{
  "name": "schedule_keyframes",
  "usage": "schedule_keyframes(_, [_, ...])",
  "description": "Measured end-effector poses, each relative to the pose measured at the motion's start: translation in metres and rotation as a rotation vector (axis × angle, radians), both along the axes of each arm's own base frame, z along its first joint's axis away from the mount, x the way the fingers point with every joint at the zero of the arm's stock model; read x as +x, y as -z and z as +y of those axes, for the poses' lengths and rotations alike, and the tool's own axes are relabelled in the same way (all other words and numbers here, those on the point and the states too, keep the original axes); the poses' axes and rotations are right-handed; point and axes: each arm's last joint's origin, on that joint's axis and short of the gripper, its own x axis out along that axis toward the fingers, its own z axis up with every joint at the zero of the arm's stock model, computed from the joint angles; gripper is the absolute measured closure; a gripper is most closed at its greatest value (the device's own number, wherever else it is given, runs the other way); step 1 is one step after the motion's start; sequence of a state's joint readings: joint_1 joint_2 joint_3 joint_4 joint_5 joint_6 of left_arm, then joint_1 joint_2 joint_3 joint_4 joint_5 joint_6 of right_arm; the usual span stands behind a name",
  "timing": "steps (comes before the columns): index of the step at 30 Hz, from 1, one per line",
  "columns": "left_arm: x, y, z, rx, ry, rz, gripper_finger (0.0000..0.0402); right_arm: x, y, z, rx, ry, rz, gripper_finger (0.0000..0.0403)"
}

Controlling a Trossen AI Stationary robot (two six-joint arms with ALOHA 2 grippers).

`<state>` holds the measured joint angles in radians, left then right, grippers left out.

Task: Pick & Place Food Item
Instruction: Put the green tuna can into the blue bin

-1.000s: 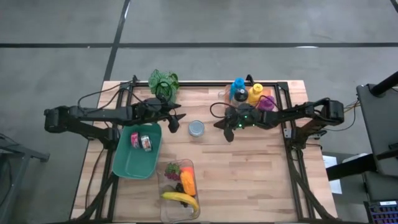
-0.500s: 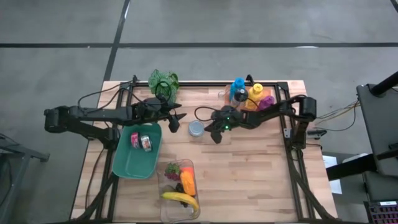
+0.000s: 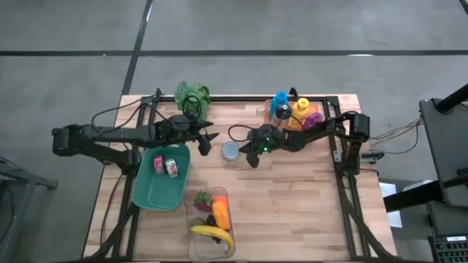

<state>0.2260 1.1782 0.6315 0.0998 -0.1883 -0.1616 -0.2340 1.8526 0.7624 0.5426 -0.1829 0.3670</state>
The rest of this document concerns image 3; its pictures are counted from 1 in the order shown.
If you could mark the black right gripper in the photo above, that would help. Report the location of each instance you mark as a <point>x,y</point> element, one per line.
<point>265,139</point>

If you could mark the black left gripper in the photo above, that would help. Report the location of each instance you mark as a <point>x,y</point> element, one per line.
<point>179,128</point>

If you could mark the tin can green label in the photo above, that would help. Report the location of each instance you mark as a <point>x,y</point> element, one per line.
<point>230,151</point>

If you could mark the tall silver tin can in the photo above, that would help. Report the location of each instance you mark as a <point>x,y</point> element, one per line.
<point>172,168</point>

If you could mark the clear bottle with black cap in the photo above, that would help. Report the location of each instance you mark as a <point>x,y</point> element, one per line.
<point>283,111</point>

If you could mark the tin can red label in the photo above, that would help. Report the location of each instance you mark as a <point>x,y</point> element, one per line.
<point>159,165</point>

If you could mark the blue squeeze bottle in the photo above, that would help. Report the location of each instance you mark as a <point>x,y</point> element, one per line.
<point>279,99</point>

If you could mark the red grapes with green leaf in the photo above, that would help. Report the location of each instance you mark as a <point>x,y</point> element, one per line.
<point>202,201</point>

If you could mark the yellow squeeze bottle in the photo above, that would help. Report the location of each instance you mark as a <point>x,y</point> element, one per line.
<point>300,107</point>

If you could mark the orange plush carrot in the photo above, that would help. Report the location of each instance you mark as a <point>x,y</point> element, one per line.
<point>222,217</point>

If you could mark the purple squeeze bottle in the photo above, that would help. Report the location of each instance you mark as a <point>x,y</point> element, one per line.
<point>313,120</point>

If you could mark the green plastic bin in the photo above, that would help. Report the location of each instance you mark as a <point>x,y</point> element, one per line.
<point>157,193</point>

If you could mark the dark blue toy grapes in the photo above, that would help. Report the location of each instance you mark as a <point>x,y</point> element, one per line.
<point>211,220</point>

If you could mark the yellow toy banana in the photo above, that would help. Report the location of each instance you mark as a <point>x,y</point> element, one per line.
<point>212,231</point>

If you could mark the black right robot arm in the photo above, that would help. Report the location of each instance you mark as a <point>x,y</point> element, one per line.
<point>318,133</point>

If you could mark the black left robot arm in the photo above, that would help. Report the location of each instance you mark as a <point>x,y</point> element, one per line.
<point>109,135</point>

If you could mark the orange translucent plastic bin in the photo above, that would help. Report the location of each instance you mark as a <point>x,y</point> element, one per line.
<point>264,109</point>

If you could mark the green leafy plant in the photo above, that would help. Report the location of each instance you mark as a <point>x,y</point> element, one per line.
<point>183,93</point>

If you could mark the clear plastic container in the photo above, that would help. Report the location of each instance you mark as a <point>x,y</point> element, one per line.
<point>204,252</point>

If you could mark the white paper sheet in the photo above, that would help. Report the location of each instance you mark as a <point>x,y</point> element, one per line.
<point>387,190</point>

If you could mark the grey metal furniture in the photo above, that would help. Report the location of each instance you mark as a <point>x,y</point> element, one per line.
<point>22,175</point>

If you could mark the black equipment cart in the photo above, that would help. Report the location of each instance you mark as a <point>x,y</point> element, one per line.
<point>449,146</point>

